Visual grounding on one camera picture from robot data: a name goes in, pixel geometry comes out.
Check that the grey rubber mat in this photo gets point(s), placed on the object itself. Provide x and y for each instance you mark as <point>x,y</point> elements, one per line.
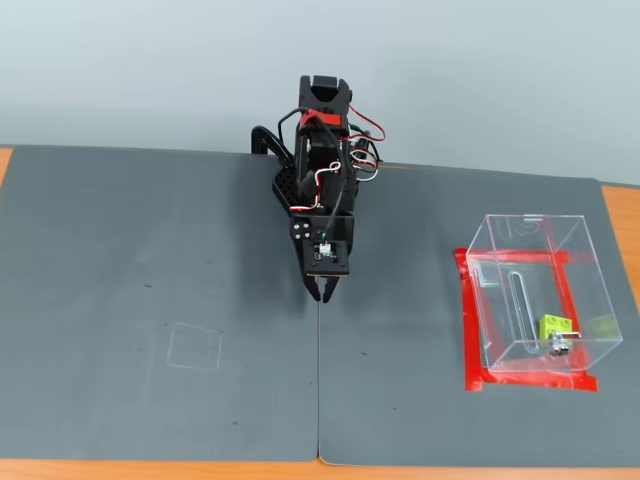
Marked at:
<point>425,425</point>
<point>100,250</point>

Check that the red tape on arm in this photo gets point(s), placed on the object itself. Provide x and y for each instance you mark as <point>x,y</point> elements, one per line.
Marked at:
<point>327,119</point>

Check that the metal box latch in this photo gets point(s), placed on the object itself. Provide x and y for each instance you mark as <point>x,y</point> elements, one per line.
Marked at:
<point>560,345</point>

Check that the black table clamp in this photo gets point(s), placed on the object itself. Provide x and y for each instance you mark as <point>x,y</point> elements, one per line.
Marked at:
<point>265,139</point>

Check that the transparent acrylic box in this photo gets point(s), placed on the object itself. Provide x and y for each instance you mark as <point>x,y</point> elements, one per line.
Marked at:
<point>595,280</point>

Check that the green lego duplo block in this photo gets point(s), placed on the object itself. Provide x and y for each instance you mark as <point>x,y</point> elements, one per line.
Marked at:
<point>552,325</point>

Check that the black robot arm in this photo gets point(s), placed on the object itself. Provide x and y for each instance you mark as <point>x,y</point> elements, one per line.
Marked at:
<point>312,165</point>

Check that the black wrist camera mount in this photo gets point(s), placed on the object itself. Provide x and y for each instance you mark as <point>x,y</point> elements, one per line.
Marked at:
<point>340,260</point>

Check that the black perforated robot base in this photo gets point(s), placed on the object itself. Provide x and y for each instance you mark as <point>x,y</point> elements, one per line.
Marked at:
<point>284,187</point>

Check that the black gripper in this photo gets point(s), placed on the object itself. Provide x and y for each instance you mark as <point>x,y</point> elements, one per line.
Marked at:
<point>301,231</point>

